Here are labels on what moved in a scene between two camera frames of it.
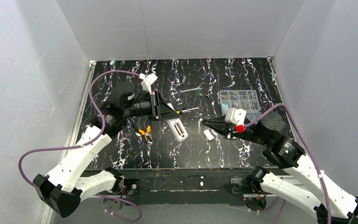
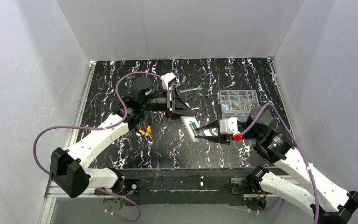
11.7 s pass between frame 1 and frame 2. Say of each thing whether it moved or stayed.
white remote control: moved
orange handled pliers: stayed
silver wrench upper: stayed
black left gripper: moved
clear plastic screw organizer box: stayed
